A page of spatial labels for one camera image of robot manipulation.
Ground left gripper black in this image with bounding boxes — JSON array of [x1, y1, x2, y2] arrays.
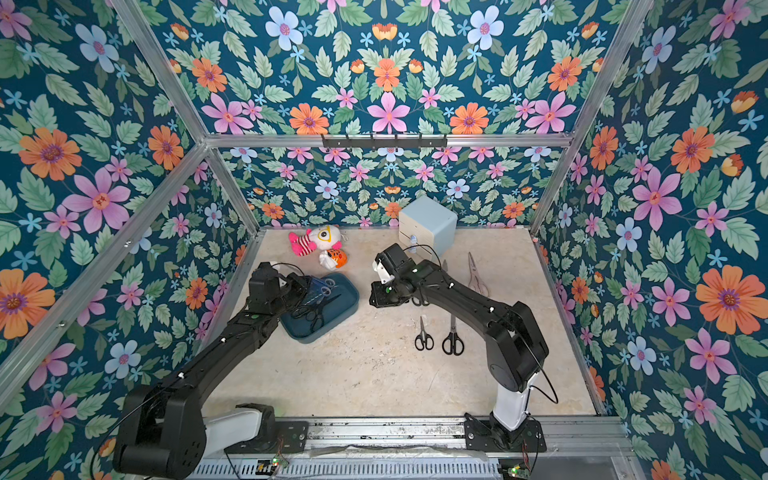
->
[[267, 273, 313, 319]]

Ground teal plastic storage box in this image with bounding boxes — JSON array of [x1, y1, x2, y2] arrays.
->
[[281, 273, 360, 344]]

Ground slim black scissors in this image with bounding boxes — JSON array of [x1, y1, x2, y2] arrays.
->
[[414, 316, 435, 351]]

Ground beige handled kitchen scissors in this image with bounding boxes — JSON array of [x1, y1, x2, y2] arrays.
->
[[467, 252, 489, 296]]

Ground large black scissors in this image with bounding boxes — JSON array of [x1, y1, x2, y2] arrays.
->
[[441, 314, 465, 356]]

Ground black oval handle scissors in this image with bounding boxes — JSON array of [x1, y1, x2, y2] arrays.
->
[[291, 295, 339, 333]]

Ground blue handled scissors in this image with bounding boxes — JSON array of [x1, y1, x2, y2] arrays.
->
[[304, 277, 336, 303]]

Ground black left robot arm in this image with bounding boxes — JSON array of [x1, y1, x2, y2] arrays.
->
[[113, 262, 311, 479]]

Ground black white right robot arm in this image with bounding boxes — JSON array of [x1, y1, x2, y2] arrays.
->
[[369, 244, 549, 433]]

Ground light blue drawer cabinet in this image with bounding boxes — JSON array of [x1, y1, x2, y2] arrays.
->
[[398, 196, 458, 258]]

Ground orange white plush toy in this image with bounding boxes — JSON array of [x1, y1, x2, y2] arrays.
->
[[318, 249, 348, 271]]

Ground pink white plush fish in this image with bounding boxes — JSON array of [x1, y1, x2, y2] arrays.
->
[[288, 225, 343, 257]]

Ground white ventilation grille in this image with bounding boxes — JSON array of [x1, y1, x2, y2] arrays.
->
[[189, 458, 503, 479]]

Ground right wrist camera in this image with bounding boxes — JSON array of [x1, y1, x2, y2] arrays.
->
[[372, 243, 415, 285]]

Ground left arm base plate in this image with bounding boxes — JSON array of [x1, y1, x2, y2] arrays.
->
[[225, 420, 309, 455]]

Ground black hook rail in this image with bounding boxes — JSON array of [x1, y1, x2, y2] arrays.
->
[[320, 134, 449, 150]]

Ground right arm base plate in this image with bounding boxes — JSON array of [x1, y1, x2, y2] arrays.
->
[[463, 413, 547, 453]]

